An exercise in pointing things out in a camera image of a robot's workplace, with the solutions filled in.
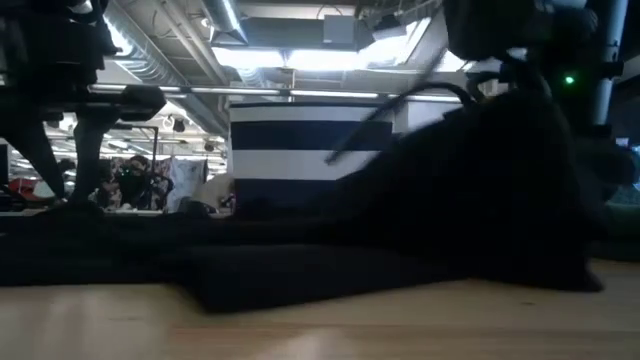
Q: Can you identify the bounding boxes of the grey ceiling box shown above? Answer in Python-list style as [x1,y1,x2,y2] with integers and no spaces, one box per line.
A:
[322,14,362,51]

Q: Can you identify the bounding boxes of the corrugated silver ventilation duct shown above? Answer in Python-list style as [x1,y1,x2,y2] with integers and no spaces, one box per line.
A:
[102,0,232,139]

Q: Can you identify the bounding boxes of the bright ceiling light panel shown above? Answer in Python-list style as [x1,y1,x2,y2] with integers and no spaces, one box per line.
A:
[212,45,374,72]

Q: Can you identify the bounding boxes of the navy white-striped fabric bin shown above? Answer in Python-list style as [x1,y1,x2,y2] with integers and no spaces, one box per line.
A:
[228,101,396,211]

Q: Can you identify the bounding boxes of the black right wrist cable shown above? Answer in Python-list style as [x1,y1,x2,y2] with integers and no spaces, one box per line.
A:
[324,81,475,166]

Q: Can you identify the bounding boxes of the smooth round silver duct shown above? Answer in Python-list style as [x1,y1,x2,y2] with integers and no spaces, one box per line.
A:
[201,0,250,47]

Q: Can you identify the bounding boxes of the black garment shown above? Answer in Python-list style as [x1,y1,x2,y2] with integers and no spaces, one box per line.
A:
[0,89,607,314]

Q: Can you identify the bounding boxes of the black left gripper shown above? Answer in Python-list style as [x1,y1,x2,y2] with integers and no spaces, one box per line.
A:
[0,0,169,206]

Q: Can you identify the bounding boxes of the patterned hanging cloth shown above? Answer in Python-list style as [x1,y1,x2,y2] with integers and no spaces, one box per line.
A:
[149,157,210,214]

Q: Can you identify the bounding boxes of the person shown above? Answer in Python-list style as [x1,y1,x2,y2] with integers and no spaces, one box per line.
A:
[192,172,237,214]
[112,154,154,210]

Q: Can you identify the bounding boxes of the red background object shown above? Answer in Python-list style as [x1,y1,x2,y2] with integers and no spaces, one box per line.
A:
[8,177,56,200]

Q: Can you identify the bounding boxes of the black metal rig frame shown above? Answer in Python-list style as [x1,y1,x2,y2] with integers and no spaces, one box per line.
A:
[112,123,160,211]

